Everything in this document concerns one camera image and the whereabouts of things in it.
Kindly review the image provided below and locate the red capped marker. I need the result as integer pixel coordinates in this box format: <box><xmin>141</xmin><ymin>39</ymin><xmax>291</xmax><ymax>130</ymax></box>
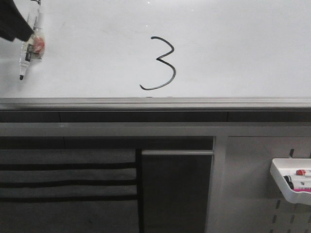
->
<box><xmin>296</xmin><ymin>169</ymin><xmax>311</xmax><ymax>178</ymax></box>

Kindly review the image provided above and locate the white dry-erase marker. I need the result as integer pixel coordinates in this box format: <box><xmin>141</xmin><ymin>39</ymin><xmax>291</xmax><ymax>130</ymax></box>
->
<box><xmin>19</xmin><ymin>0</ymin><xmax>45</xmax><ymax>80</ymax></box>

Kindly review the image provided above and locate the white plastic tray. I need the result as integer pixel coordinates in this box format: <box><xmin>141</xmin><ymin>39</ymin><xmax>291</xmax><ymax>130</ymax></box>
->
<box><xmin>270</xmin><ymin>158</ymin><xmax>311</xmax><ymax>205</ymax></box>

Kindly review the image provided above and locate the grey pegboard panel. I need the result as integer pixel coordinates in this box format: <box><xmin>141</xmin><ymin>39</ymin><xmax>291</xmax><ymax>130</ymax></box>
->
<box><xmin>205</xmin><ymin>136</ymin><xmax>311</xmax><ymax>233</ymax></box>

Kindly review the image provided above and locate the white whiteboard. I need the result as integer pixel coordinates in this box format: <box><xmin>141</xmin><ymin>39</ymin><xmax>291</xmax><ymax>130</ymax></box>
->
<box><xmin>0</xmin><ymin>0</ymin><xmax>311</xmax><ymax>111</ymax></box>

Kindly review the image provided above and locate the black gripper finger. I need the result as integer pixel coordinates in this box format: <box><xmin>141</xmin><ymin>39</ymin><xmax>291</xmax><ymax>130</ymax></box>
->
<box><xmin>0</xmin><ymin>0</ymin><xmax>33</xmax><ymax>42</ymax></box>

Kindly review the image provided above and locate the grey fabric pocket organizer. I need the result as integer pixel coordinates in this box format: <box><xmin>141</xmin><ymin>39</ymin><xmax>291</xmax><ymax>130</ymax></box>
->
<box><xmin>0</xmin><ymin>149</ymin><xmax>144</xmax><ymax>233</ymax></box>

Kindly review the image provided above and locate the dark grey cabinet panel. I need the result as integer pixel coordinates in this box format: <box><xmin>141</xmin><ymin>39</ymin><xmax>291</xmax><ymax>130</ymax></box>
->
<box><xmin>142</xmin><ymin>154</ymin><xmax>212</xmax><ymax>233</ymax></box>

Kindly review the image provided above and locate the black capped marker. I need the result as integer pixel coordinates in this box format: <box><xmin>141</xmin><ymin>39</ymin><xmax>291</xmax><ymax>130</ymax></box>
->
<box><xmin>282</xmin><ymin>175</ymin><xmax>311</xmax><ymax>189</ymax></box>

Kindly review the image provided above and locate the pink label marker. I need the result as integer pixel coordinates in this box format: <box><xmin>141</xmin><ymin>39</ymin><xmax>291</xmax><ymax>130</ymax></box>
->
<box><xmin>293</xmin><ymin>187</ymin><xmax>311</xmax><ymax>193</ymax></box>

